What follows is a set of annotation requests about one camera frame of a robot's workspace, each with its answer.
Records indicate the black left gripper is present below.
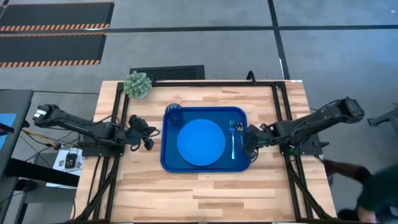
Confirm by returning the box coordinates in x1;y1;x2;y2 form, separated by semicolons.
126;114;156;152

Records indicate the black hazard-striped floor mat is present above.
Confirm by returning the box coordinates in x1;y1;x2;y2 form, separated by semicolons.
0;1;116;32
0;32;108;68

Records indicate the grey metal stand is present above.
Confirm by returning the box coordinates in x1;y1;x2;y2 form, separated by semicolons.
367;102;398;128

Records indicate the black floor grate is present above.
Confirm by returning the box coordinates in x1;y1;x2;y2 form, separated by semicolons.
129;64;206;82

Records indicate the yellow floor cable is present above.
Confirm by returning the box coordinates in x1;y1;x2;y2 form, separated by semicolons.
21;128;57;147

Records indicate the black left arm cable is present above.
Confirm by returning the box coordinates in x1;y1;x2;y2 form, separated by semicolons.
129;123;161;152

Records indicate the white paper sheet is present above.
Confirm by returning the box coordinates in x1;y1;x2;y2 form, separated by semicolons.
52;147;84;182

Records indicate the blue faceted plastic cup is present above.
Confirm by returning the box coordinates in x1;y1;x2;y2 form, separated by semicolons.
164;103;183;126

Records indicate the iridescent blue fork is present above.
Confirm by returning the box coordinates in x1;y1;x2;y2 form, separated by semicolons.
229;119;237;161

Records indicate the blue round plate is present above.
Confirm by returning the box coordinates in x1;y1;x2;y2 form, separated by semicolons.
177;118;226;167

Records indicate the grey desk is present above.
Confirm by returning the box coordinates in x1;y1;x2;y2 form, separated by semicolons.
0;89;34;178

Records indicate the person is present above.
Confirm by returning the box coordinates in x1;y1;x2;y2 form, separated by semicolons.
323;157;398;224

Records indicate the small black device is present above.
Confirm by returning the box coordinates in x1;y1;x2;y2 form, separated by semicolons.
64;152;78;169

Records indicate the black aluminium table frame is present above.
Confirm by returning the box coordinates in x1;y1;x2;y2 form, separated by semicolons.
70;79;337;224

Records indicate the black desk base bar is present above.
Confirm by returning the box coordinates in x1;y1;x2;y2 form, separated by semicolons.
4;157;80;188

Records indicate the blue screen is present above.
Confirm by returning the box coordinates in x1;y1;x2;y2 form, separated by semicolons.
0;113;17;151

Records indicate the potted green succulent plant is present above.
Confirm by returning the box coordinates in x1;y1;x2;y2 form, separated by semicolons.
123;70;153;100

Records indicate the blue plastic tray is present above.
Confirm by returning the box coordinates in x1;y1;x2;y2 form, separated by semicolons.
160;106;251;174

